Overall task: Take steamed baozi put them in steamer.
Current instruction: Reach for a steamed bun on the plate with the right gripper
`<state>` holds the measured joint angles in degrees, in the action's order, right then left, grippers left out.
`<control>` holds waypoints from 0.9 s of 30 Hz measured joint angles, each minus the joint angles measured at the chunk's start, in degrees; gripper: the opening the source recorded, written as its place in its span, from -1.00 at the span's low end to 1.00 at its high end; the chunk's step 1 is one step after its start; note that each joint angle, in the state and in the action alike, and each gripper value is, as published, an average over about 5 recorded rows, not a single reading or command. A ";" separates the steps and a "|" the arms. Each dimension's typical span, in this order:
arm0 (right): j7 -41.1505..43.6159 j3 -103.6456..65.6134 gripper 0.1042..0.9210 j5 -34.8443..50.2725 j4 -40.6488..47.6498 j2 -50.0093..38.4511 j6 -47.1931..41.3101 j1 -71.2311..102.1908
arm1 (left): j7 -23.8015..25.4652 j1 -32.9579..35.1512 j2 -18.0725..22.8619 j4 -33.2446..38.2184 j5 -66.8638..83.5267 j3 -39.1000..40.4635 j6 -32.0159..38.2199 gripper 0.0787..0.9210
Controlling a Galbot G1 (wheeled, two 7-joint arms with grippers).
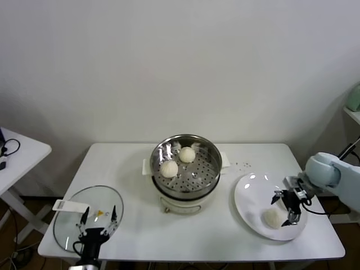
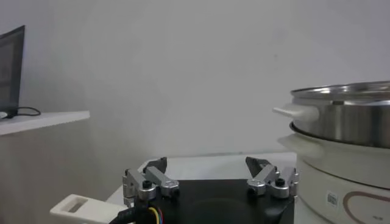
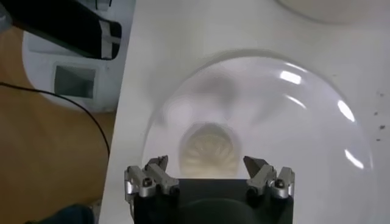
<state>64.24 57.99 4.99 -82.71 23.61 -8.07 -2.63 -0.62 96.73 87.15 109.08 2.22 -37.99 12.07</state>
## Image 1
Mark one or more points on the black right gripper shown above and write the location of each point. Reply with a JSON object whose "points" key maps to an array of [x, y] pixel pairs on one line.
{"points": [[292, 201]]}

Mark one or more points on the white shelf board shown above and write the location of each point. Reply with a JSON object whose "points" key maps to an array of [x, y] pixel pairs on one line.
{"points": [[353, 114]]}

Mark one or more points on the black power adapter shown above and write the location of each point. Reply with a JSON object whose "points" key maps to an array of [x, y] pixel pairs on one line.
{"points": [[345, 152]]}

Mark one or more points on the white steamed baozi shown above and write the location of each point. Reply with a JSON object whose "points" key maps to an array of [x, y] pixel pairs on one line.
{"points": [[271, 218], [187, 154], [169, 168]]}

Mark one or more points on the small black device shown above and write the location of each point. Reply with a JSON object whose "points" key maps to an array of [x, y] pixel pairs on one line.
{"points": [[2, 165]]}

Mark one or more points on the pale green appliance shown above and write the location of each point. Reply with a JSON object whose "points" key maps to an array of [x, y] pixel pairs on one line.
{"points": [[353, 98]]}

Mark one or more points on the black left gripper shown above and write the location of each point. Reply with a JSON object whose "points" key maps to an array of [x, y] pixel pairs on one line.
{"points": [[94, 242]]}

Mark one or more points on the black monitor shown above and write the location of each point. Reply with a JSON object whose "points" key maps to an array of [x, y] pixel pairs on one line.
{"points": [[2, 136]]}

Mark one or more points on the stainless perforated steamer basket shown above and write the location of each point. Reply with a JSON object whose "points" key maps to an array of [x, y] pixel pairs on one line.
{"points": [[202, 168]]}

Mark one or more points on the white round plate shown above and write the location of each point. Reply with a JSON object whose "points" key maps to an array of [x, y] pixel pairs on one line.
{"points": [[253, 197]]}

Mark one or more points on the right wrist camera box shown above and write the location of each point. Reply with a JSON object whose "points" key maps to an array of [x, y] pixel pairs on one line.
{"points": [[295, 185]]}

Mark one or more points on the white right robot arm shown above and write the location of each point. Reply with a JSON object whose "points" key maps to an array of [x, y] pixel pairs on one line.
{"points": [[337, 174]]}

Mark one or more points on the white side table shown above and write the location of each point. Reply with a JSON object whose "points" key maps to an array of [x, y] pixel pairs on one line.
{"points": [[28, 152]]}

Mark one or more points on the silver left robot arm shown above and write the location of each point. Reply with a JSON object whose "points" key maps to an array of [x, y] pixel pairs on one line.
{"points": [[84, 266]]}

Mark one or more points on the small dark crumbs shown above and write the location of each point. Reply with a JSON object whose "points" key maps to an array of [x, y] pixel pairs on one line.
{"points": [[244, 164]]}

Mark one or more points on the white electric cooker pot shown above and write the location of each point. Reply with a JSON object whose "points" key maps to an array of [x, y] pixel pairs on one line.
{"points": [[182, 204]]}

